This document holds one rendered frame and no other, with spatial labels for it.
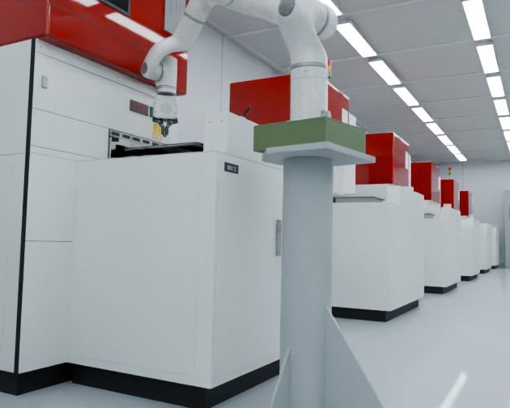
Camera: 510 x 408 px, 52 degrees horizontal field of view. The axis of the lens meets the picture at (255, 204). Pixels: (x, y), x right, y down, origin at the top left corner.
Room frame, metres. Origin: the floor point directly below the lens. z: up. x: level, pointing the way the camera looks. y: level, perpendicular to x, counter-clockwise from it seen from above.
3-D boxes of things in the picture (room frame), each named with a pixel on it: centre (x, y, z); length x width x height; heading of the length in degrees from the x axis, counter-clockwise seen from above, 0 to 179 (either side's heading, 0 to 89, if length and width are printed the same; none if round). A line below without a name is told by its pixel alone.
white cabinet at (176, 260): (2.20, 0.16, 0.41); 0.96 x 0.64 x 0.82; 151
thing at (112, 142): (2.27, 0.48, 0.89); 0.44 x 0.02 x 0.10; 151
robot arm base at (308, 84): (1.67, -0.17, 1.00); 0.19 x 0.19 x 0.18
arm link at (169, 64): (2.15, 0.39, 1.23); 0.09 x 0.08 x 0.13; 136
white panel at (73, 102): (2.13, 0.58, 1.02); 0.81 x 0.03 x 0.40; 151
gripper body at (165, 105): (2.16, 0.38, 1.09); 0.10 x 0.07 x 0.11; 102
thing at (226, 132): (1.95, 0.00, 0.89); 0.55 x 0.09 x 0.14; 151
